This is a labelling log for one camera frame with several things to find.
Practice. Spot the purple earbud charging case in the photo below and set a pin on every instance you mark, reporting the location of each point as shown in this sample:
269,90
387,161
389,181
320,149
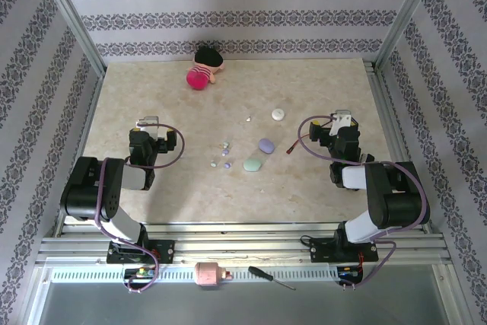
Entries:
266,145

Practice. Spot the green earbud charging case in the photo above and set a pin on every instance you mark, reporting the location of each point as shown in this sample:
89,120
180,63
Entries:
252,165

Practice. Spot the left robot arm black grey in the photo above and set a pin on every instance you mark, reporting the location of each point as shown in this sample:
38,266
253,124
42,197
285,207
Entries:
87,188

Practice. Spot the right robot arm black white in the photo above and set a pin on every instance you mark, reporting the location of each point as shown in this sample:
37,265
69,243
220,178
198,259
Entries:
395,195

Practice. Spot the red black power lead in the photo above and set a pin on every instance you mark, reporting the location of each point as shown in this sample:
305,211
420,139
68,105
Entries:
292,148

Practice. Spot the white oval stone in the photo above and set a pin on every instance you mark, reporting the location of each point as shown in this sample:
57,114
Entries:
278,114

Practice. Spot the pink plush doll black hair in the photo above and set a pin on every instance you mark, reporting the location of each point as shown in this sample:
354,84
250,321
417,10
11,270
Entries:
201,74

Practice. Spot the small circuit adapter board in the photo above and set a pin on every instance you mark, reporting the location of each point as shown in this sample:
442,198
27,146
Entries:
348,272
142,273

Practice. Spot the pink cylinder canister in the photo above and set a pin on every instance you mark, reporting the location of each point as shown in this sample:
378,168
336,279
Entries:
209,273

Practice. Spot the grey metal shelf plate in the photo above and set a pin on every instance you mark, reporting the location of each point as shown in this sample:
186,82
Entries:
243,306

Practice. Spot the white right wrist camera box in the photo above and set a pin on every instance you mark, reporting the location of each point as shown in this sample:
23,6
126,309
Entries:
340,123

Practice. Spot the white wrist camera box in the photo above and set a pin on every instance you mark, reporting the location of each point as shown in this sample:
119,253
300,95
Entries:
340,123
150,127

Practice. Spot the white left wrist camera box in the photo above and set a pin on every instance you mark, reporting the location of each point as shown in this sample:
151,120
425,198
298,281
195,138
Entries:
150,127

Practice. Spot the aluminium side frame rail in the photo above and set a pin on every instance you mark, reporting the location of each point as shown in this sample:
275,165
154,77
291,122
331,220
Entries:
90,106
378,89

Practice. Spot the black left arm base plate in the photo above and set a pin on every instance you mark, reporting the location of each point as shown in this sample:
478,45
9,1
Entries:
163,250

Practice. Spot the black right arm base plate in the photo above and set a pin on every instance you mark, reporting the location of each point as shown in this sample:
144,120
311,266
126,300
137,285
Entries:
323,250

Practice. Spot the aluminium frame post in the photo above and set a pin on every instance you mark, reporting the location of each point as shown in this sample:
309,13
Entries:
406,16
73,16

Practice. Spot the aluminium front frame rail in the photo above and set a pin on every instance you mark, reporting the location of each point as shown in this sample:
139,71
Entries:
247,249

